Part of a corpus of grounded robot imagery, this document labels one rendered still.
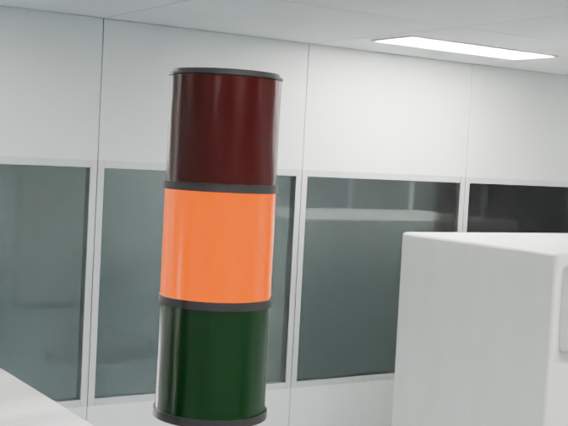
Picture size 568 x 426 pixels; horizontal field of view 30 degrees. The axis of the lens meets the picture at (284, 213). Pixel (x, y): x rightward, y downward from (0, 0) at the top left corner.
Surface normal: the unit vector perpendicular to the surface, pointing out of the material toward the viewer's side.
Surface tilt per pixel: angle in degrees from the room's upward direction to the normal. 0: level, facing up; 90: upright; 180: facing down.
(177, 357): 90
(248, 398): 90
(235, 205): 90
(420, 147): 90
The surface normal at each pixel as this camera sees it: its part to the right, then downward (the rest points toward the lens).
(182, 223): -0.57, 0.01
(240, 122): 0.33, 0.07
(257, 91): 0.61, 0.07
